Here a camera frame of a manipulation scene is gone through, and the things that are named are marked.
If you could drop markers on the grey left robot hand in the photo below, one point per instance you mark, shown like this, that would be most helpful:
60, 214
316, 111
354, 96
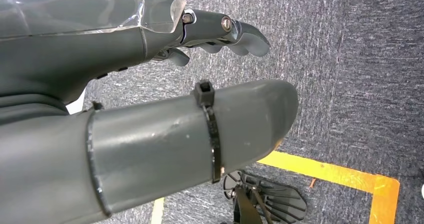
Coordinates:
149, 143

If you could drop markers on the ribbed left robot arm sleeve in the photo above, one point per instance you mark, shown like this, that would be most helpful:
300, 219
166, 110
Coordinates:
26, 108

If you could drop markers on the black ribbed plastic base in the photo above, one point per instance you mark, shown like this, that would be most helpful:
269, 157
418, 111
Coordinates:
281, 202

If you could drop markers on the yellow floor tape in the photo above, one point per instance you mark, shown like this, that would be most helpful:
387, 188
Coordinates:
381, 189

